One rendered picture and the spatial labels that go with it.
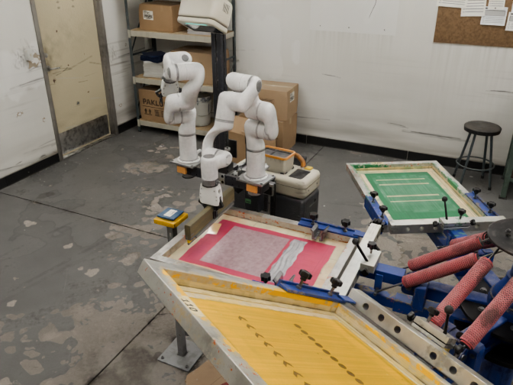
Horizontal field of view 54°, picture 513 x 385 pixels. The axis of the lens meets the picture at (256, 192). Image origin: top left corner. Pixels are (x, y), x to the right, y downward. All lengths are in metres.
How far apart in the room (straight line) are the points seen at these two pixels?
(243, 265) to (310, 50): 4.08
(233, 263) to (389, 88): 3.93
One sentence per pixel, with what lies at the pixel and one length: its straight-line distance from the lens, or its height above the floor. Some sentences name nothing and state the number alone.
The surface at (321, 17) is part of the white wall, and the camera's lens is 5.93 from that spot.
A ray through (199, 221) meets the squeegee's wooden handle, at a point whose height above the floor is 1.13.
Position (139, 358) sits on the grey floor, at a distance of 3.26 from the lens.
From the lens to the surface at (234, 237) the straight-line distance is 2.45.
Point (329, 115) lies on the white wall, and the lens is 6.11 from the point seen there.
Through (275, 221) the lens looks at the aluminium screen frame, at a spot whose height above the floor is 0.98.
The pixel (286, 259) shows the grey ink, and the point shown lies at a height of 0.96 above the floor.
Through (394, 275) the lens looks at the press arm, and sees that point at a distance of 2.13.
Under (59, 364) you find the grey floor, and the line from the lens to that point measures 3.36.
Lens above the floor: 2.23
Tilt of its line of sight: 26 degrees down
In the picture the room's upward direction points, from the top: straight up
